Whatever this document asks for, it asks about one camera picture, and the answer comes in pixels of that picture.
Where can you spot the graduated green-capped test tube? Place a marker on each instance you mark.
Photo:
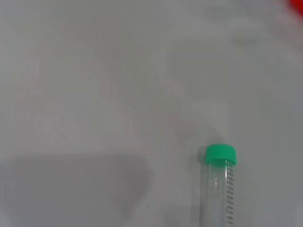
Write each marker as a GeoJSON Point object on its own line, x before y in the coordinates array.
{"type": "Point", "coordinates": [220, 153]}

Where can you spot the orange test tube rack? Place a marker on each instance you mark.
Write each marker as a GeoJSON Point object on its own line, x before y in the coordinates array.
{"type": "Point", "coordinates": [297, 3]}

